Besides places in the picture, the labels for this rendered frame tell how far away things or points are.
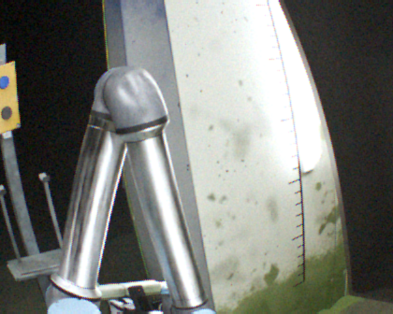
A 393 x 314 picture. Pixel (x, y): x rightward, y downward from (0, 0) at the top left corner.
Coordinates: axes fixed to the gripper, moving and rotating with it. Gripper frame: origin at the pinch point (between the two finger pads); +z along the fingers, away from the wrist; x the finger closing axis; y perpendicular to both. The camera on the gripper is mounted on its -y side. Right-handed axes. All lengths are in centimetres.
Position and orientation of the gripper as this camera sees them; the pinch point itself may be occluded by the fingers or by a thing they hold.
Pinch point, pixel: (112, 297)
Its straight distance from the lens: 181.5
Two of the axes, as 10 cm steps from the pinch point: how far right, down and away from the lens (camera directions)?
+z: -7.0, -1.1, 7.0
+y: -0.7, 9.9, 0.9
